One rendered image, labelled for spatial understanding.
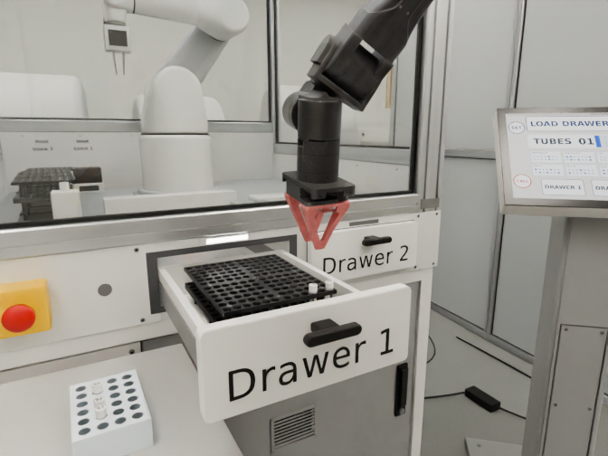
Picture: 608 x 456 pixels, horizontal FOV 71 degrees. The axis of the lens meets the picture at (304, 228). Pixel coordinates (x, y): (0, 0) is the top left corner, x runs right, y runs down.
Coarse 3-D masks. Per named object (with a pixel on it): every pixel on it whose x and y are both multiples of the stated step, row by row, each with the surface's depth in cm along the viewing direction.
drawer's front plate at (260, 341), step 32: (384, 288) 56; (224, 320) 46; (256, 320) 47; (288, 320) 49; (352, 320) 53; (384, 320) 56; (224, 352) 46; (256, 352) 47; (288, 352) 49; (320, 352) 52; (352, 352) 54; (224, 384) 46; (256, 384) 48; (320, 384) 53; (224, 416) 47
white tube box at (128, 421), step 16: (80, 384) 57; (112, 384) 57; (128, 384) 58; (80, 400) 54; (112, 400) 54; (128, 400) 55; (144, 400) 54; (80, 416) 51; (112, 416) 51; (128, 416) 51; (144, 416) 51; (80, 432) 48; (96, 432) 48; (112, 432) 48; (128, 432) 49; (144, 432) 50; (80, 448) 47; (96, 448) 48; (112, 448) 49; (128, 448) 50; (144, 448) 51
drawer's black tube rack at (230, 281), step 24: (216, 264) 76; (240, 264) 76; (264, 264) 76; (288, 264) 76; (192, 288) 74; (216, 288) 65; (240, 288) 65; (264, 288) 64; (288, 288) 65; (216, 312) 62
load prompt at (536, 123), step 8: (528, 120) 113; (536, 120) 112; (544, 120) 112; (552, 120) 111; (560, 120) 111; (568, 120) 111; (576, 120) 110; (584, 120) 110; (592, 120) 109; (600, 120) 109; (528, 128) 111; (536, 128) 111; (544, 128) 111; (552, 128) 110; (560, 128) 110; (568, 128) 109; (576, 128) 109; (584, 128) 109; (592, 128) 108; (600, 128) 108
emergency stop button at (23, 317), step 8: (16, 304) 59; (8, 312) 58; (16, 312) 59; (24, 312) 59; (32, 312) 60; (8, 320) 58; (16, 320) 59; (24, 320) 59; (32, 320) 60; (8, 328) 59; (16, 328) 59; (24, 328) 60
